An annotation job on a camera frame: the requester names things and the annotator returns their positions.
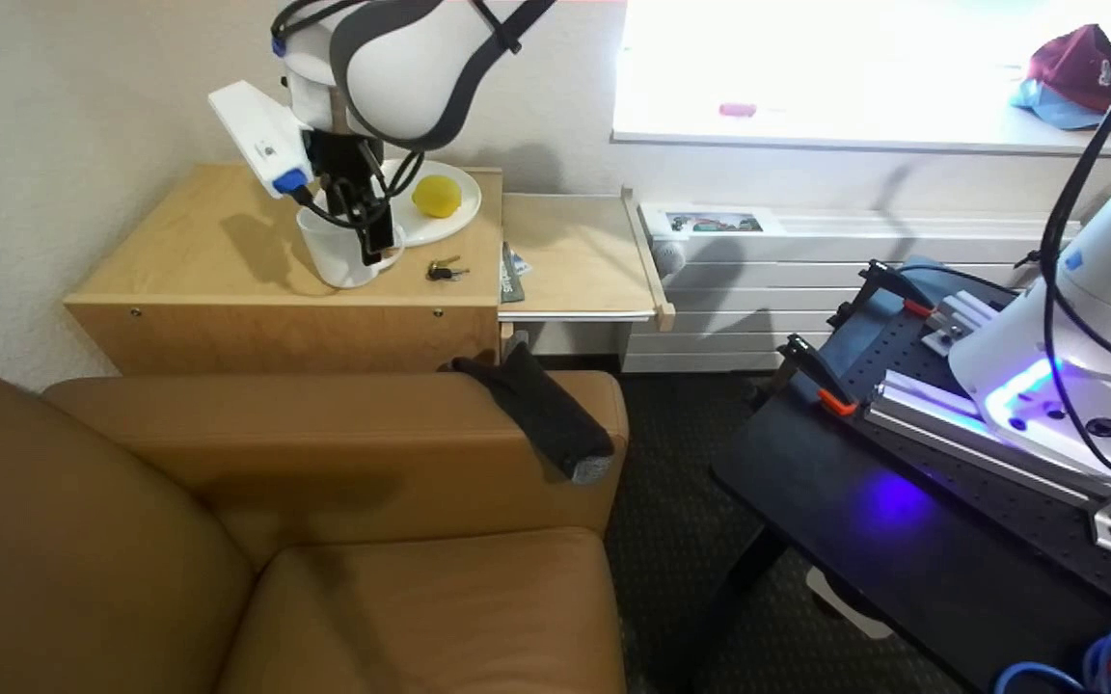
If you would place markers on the black robot table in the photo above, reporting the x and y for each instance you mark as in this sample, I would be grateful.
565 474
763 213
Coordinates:
915 551

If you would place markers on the white wall radiator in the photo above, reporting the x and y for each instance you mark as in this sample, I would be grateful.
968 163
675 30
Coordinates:
789 276

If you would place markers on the orange black clamp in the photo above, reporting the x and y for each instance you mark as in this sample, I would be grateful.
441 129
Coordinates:
905 289
820 386

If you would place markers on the white plate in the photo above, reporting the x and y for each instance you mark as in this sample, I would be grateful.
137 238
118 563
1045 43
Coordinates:
461 213

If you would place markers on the white paper scrap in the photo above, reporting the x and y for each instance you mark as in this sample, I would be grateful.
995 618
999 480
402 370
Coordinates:
844 604

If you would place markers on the white windowsill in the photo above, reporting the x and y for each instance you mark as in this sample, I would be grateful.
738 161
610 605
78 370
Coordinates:
839 142

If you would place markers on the light wooden nightstand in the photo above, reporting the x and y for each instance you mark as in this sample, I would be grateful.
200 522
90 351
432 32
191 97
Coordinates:
209 276

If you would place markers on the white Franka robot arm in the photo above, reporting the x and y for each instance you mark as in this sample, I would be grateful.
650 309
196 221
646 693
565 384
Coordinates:
406 64

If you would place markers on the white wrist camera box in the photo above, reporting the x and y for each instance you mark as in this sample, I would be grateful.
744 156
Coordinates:
252 136

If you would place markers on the white mug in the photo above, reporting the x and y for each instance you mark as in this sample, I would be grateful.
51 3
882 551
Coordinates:
329 257

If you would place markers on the small dark key bunch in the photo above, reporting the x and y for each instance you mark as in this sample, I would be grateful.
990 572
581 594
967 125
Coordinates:
443 266

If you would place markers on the yellow lemon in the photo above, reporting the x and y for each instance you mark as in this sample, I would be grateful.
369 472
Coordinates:
438 195

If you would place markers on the black flat armrest object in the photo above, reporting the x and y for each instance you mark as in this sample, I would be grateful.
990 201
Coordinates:
542 408

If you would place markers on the aluminium mounting rail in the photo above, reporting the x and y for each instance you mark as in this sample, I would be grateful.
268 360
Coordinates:
1004 445

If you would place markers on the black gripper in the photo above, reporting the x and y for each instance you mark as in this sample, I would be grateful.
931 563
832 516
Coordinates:
344 167

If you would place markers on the brown leather armchair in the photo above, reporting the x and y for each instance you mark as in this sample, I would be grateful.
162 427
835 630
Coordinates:
192 542

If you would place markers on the maroon and blue cap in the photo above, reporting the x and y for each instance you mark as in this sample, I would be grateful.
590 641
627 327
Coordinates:
1078 72

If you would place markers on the wooden pull-out nightstand shelf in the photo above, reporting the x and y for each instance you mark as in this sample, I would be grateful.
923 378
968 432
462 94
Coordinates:
574 257

